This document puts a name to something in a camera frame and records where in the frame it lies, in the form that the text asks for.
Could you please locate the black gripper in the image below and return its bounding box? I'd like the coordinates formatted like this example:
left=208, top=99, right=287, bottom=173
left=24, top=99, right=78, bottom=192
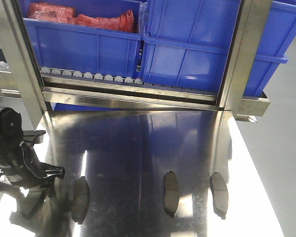
left=0, top=107, right=65, bottom=200

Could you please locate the grey brake pad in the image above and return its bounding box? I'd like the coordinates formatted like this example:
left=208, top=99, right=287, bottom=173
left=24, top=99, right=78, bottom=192
left=164, top=171, right=180, bottom=216
left=210, top=172, right=229, bottom=220
left=21, top=187, right=46, bottom=219
left=71, top=176, right=90, bottom=225

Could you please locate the white roller conveyor track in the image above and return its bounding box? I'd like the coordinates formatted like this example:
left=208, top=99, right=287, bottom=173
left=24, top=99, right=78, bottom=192
left=39, top=67, right=144, bottom=84

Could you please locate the left blue plastic crate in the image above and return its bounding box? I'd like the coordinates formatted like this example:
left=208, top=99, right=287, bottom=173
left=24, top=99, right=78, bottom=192
left=19, top=0, right=144, bottom=79

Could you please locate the blue plastic crate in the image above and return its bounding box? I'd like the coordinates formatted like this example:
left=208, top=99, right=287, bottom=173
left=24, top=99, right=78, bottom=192
left=141, top=0, right=296, bottom=97
left=19, top=0, right=144, bottom=79

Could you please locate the red bubble wrap bag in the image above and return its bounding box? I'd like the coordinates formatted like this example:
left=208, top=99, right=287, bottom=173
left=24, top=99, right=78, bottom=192
left=27, top=2, right=135, bottom=33

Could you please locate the right blue plastic crate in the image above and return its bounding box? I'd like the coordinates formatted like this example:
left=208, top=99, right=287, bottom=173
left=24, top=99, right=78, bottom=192
left=141, top=0, right=296, bottom=97

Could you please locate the stainless steel rack frame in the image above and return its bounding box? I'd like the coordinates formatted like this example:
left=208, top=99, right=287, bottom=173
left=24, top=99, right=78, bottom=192
left=0, top=0, right=271, bottom=126

